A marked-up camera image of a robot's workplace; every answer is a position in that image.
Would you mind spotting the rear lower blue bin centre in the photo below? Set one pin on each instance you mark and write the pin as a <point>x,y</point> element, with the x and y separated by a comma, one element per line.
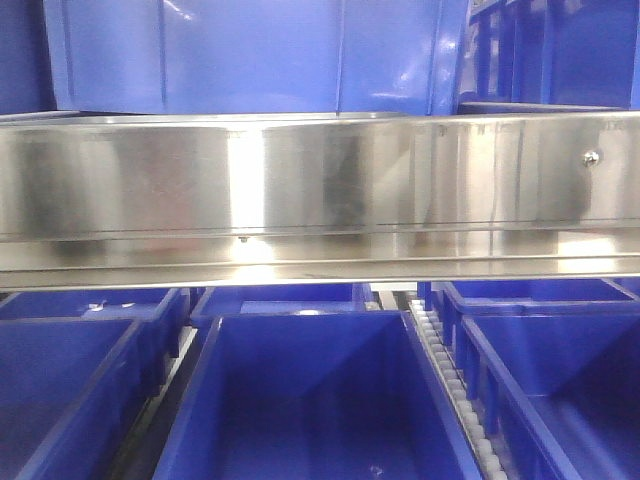
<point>249,299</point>

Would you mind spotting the blue bin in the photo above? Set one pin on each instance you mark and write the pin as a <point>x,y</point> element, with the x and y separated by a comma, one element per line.
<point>188,57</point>
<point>560,394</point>
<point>249,299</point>
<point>334,396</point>
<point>70,390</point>
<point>162,313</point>
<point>454,299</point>
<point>524,55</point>

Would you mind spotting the rear lower blue bin left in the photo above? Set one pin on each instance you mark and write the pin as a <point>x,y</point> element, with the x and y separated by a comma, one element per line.
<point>162,313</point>

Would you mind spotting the white roller track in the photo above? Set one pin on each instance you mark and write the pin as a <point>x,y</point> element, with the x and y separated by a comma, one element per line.
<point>428,329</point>

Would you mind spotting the upper blue bin right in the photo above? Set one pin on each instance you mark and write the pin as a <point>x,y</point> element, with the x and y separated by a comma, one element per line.
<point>524,55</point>

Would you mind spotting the rear lower blue bin right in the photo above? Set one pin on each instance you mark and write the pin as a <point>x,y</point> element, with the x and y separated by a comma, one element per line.
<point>454,299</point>

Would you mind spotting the upper blue bin centre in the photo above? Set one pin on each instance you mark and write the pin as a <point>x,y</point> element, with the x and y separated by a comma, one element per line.
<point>188,57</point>

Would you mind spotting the stainless steel shelf rail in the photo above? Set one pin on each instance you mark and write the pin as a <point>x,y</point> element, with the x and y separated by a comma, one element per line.
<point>178,200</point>

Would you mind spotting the rail screw left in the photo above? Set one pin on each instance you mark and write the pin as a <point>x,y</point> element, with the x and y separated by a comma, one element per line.
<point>591,158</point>

